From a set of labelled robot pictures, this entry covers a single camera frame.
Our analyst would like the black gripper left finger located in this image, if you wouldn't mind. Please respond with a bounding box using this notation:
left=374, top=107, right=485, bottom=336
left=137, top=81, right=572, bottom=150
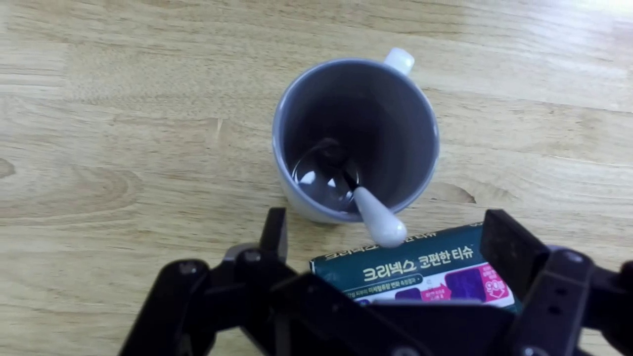
left=119, top=206, right=313, bottom=356

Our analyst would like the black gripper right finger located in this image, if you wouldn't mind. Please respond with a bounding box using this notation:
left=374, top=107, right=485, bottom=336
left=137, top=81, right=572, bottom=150
left=481, top=210, right=633, bottom=356

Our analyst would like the white handled metal spoon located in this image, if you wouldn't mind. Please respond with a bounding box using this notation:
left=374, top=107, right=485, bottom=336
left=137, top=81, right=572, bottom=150
left=289, top=137, right=410, bottom=249

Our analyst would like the white ceramic mug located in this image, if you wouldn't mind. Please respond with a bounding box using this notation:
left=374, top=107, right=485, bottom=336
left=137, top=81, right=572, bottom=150
left=271, top=48, right=439, bottom=224

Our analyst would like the green tissue packet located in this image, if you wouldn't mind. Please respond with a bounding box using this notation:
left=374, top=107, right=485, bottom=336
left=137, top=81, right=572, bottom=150
left=309, top=224, right=519, bottom=311

